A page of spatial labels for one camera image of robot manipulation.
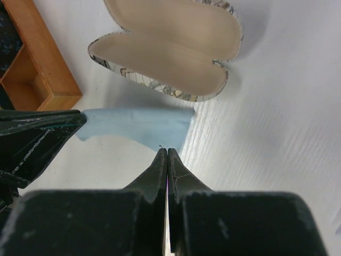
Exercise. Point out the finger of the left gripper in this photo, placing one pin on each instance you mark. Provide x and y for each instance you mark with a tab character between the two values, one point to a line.
30	140

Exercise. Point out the orange wooden divided tray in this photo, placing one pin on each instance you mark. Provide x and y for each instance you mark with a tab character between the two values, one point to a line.
38	78

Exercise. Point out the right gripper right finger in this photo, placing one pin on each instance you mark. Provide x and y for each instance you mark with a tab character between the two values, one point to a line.
207	222

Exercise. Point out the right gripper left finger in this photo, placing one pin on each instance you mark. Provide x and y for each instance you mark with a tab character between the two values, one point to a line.
128	221

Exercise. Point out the light blue cleaning cloth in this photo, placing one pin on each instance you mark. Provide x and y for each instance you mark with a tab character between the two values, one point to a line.
151	127

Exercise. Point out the rolled black tie upper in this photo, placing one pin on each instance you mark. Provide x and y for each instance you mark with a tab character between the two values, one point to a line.
10	41

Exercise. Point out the rolled black tie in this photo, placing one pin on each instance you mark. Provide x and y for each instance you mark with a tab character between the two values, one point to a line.
5	102
10	41

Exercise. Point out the rolled black tie lower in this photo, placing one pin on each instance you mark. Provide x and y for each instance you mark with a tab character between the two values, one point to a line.
5	102

